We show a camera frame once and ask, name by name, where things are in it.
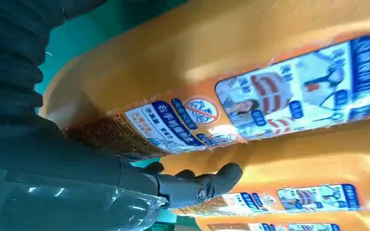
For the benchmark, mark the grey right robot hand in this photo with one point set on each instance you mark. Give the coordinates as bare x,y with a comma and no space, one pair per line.
51,178

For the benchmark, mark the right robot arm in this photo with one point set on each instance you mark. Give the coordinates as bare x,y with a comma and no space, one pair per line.
9,63

